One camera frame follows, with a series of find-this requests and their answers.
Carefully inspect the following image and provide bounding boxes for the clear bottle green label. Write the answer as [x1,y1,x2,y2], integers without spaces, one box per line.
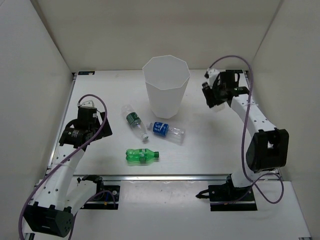
[121,104,149,143]

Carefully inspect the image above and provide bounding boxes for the clear bottle blue label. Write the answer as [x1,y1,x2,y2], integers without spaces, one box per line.
[147,121,186,145]

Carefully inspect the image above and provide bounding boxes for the small clear bottle dark label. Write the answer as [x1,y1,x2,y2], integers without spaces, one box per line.
[212,103,225,113]

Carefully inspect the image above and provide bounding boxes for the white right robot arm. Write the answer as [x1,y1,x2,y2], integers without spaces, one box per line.
[202,69,289,200]

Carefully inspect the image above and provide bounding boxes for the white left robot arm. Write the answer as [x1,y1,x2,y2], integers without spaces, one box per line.
[19,106,112,238]

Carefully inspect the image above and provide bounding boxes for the white octagonal plastic bin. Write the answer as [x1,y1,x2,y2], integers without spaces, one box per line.
[142,55,190,119]

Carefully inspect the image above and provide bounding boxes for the dark right table sticker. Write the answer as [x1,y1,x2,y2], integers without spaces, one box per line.
[225,69,244,74]

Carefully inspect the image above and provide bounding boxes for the dark table sticker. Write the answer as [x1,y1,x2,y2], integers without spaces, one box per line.
[225,69,244,74]
[77,71,95,76]

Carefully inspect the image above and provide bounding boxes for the green plastic soda bottle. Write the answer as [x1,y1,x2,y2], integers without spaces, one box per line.
[125,148,160,165]

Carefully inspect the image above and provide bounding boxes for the dark left table sticker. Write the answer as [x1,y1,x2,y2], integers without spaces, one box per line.
[77,71,95,76]

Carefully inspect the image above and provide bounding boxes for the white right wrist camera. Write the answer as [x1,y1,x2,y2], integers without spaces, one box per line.
[204,68,220,88]

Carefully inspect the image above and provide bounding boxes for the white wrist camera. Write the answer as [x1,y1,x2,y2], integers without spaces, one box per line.
[204,68,220,88]
[77,100,97,111]

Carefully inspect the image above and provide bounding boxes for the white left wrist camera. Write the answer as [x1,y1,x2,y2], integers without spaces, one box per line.
[77,100,97,111]

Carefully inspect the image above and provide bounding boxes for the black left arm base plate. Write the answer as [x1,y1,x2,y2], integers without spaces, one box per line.
[81,181,121,210]

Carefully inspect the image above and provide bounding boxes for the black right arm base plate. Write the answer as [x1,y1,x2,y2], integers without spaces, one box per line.
[195,182,258,212]

